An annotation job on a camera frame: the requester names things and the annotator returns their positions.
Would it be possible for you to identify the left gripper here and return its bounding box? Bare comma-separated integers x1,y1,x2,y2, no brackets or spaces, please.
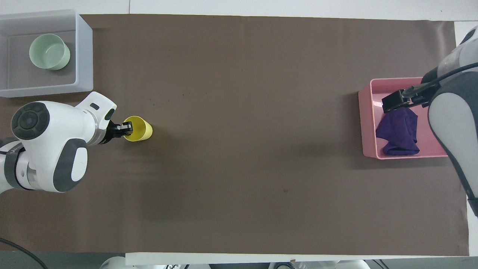
99,119,120,145

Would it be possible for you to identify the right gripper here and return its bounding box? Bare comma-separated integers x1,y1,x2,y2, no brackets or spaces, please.
407,68,442,108

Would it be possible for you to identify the yellow plastic cup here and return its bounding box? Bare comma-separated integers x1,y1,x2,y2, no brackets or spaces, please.
122,116,153,142

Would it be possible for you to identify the purple cloth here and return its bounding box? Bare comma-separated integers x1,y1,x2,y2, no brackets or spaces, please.
375,108,420,156

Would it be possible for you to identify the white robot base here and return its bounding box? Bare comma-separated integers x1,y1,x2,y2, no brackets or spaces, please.
99,256,389,269

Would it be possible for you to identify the pink plastic box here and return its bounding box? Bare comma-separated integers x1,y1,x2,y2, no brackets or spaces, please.
358,77,448,160

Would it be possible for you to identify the translucent white plastic box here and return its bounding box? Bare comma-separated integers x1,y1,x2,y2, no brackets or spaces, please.
0,9,93,98

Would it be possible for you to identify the pale green cup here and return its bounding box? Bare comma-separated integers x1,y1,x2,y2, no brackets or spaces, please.
29,34,71,71

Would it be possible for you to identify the black cable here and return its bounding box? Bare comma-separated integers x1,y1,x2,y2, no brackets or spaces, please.
0,238,49,269
403,62,478,95

